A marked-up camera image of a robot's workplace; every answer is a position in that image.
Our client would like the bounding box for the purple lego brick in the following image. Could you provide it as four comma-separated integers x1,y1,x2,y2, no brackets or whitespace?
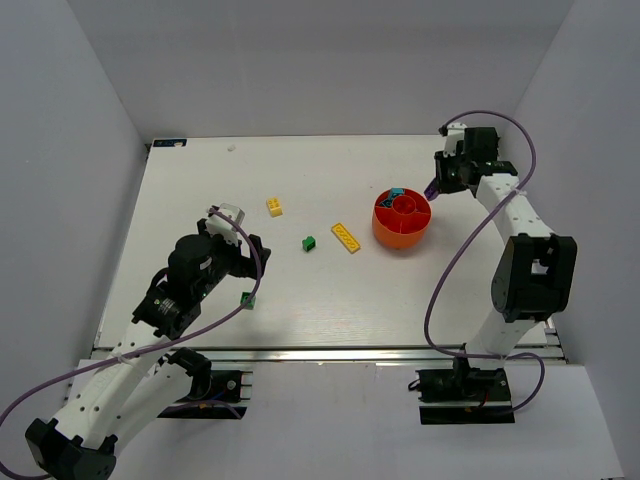
424,179,440,201

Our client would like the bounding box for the green lego brick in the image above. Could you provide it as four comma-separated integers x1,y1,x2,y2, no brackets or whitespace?
240,291,256,310
302,235,316,252

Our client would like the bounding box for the yellow square lego brick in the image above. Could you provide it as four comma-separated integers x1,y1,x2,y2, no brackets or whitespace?
266,197,283,217

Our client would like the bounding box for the yellow long lego plate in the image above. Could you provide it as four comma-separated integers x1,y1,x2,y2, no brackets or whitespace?
331,223,361,254

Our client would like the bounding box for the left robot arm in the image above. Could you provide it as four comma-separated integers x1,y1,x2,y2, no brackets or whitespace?
25,204,270,479

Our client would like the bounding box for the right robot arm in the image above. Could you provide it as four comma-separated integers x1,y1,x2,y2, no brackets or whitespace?
434,123,577,381

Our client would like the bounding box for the orange divided round container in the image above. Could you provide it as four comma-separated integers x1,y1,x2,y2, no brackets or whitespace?
372,187,432,250

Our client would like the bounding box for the left blue corner label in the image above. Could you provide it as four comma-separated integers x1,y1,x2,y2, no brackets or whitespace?
152,138,187,148

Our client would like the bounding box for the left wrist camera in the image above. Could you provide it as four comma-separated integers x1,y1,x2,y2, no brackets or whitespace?
204,203,245,246

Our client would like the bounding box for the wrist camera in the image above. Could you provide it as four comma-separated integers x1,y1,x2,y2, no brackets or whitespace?
204,203,245,246
438,122,467,157

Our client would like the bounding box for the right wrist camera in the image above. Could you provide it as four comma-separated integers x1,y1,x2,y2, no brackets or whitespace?
438,122,467,157

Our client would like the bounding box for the aluminium front rail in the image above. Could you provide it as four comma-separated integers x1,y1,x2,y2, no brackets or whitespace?
89,344,569,366

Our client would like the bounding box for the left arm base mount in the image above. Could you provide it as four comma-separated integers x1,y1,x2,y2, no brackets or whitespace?
154,348,253,420

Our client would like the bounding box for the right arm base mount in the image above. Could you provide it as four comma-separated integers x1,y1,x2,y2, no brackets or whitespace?
407,357,515,426

